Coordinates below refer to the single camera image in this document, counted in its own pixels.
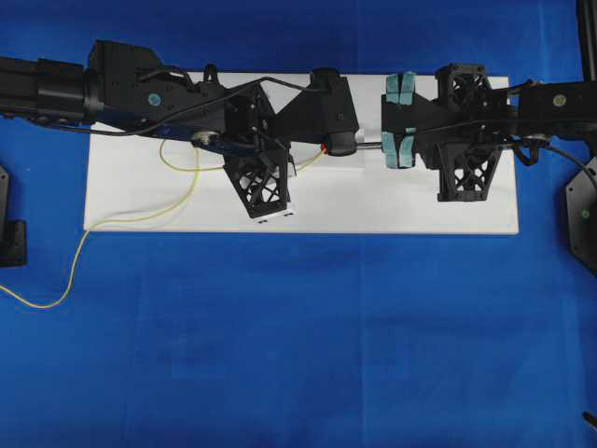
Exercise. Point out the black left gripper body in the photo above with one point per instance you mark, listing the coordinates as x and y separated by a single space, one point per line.
242 126

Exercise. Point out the right gripper teal finger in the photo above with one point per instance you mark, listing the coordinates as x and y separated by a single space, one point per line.
400 88
398 150

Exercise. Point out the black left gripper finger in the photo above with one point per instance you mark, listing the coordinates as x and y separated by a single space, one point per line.
324 115
261 182

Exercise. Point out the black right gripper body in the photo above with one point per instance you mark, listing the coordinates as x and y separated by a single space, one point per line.
473 122

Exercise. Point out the red soldering iron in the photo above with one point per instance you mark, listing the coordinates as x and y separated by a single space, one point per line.
369 146

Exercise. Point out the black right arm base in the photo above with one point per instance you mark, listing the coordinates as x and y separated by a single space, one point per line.
580 198

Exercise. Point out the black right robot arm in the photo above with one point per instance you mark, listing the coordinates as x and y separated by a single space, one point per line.
566 110

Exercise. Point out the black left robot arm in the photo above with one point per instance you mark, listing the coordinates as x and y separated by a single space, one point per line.
65 96

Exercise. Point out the white foam board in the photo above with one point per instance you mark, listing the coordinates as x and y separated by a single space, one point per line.
137 183

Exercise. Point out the blue table cloth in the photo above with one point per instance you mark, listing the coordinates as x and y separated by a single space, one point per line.
230 340

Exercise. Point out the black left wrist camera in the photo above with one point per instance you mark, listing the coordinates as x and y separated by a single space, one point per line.
135 85

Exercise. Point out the black camera stand frame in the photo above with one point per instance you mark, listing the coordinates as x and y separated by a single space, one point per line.
586 26

